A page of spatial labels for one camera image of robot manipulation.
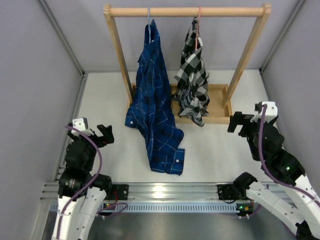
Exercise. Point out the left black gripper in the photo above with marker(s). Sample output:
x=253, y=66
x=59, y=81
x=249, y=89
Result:
x=107, y=137

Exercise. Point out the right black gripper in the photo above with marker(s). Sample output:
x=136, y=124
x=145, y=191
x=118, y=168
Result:
x=239, y=119

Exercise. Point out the blue plaid shirt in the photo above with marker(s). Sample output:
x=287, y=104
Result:
x=151, y=113

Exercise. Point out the light blue hanger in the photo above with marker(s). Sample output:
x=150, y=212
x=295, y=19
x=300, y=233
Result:
x=149, y=25

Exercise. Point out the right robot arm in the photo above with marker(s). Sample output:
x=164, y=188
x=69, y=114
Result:
x=265, y=142

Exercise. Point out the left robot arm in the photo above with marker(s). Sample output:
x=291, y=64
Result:
x=80, y=193

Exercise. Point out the black white checkered shirt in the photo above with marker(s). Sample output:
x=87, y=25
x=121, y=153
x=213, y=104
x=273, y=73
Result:
x=191, y=93

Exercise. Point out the pink hanger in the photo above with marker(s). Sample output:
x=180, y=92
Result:
x=198, y=27

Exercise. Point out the wooden clothes rack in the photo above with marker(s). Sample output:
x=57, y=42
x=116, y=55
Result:
x=221, y=108

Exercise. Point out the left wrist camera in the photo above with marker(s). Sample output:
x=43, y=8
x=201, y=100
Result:
x=81, y=124

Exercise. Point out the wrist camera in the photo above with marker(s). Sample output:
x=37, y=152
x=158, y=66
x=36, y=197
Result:
x=268, y=109
x=81, y=124

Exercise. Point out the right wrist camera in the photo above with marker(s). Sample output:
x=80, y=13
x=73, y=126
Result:
x=268, y=109

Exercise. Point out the aluminium mounting rail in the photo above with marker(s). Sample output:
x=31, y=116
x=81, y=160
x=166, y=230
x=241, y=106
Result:
x=145, y=192

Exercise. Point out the grey slotted cable duct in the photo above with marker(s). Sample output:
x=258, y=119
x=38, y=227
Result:
x=197, y=207

